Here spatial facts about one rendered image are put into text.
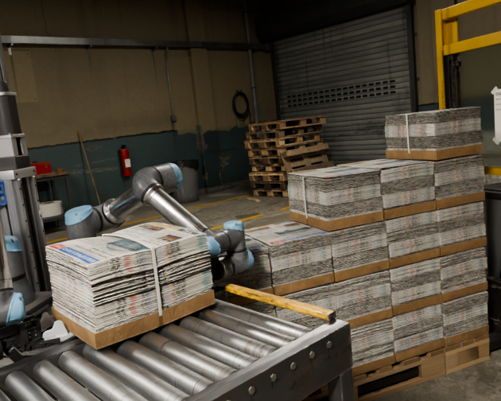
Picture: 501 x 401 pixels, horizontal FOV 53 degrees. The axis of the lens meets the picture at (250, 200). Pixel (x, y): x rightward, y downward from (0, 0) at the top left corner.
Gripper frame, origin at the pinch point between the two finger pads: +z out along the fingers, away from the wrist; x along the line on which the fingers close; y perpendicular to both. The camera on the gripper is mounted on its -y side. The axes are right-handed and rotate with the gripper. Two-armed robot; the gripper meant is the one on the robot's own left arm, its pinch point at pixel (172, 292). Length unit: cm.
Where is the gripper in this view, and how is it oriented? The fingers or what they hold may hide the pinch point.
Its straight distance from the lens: 171.0
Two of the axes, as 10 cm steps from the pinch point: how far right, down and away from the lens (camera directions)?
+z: -7.3, 1.8, -6.6
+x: 6.8, 0.6, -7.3
